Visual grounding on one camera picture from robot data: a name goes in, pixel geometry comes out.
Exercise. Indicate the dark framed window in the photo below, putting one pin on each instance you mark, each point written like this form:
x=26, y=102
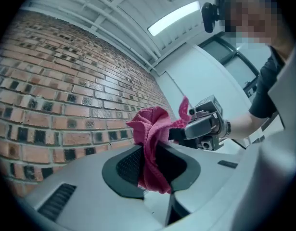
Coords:
x=234, y=59

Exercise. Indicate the person's right forearm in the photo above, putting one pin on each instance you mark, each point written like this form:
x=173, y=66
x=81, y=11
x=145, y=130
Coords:
x=241, y=126

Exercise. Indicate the silver wristwatch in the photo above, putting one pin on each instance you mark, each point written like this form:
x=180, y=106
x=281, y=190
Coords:
x=227, y=127

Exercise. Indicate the person's head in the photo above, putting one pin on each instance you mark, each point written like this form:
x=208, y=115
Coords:
x=253, y=20

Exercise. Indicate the person's dark shirt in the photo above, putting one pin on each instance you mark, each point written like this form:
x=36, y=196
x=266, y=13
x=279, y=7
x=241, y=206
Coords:
x=265, y=93

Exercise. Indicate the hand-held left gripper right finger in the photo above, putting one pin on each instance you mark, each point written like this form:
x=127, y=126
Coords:
x=210, y=189

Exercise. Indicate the pink cloth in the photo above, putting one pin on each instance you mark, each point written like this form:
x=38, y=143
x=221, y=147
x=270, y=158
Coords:
x=153, y=129

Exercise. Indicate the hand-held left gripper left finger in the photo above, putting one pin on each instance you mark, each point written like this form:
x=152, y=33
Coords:
x=90, y=191

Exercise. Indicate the black head camera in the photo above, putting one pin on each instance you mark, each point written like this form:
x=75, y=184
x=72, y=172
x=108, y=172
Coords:
x=209, y=16

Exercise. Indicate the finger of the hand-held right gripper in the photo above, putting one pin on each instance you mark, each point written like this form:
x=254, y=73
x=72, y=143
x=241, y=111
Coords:
x=198, y=130

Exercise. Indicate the ceiling light panel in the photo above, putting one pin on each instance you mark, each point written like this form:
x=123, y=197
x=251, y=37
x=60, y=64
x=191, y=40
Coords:
x=174, y=18

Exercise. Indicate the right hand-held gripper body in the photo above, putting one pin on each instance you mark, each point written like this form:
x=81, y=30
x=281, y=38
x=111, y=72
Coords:
x=216, y=114

